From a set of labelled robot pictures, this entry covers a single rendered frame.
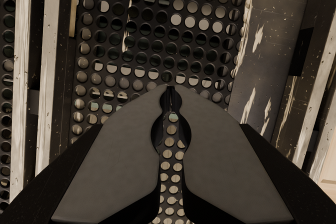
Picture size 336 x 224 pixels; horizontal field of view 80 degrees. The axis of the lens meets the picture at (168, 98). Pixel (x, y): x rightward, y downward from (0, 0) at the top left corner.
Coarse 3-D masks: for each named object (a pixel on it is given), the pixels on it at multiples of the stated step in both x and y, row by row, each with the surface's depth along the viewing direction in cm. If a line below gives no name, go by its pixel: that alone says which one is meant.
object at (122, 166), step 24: (144, 96) 10; (168, 96) 11; (120, 120) 9; (144, 120) 9; (96, 144) 7; (120, 144) 7; (144, 144) 7; (96, 168) 6; (120, 168) 6; (144, 168) 6; (72, 192) 6; (96, 192) 6; (120, 192) 6; (144, 192) 6; (72, 216) 5; (96, 216) 5; (120, 216) 6; (144, 216) 6
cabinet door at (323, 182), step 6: (330, 144) 41; (330, 150) 41; (330, 156) 42; (324, 162) 41; (330, 162) 42; (324, 168) 42; (330, 168) 42; (324, 174) 42; (330, 174) 42; (318, 180) 42; (324, 180) 42; (330, 180) 43; (324, 186) 42; (330, 186) 42; (330, 192) 43
